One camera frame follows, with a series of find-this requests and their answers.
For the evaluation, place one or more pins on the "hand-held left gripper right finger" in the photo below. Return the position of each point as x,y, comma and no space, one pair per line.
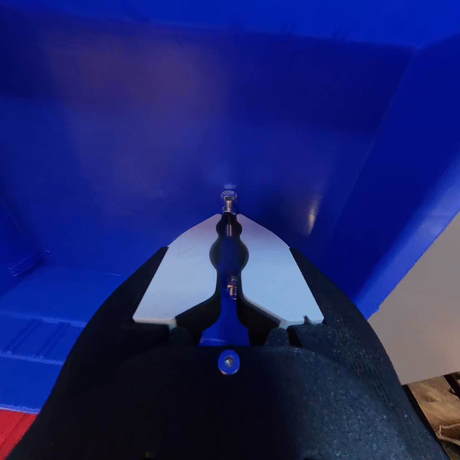
284,280

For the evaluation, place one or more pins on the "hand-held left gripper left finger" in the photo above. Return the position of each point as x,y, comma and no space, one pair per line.
176,280

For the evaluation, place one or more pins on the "steel hex bolt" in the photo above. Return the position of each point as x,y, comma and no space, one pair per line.
231,287
228,200

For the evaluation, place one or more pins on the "blue plastic bin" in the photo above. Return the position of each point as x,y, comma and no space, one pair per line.
144,108

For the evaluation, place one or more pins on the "red plastic container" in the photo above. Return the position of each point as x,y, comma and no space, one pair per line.
11,431

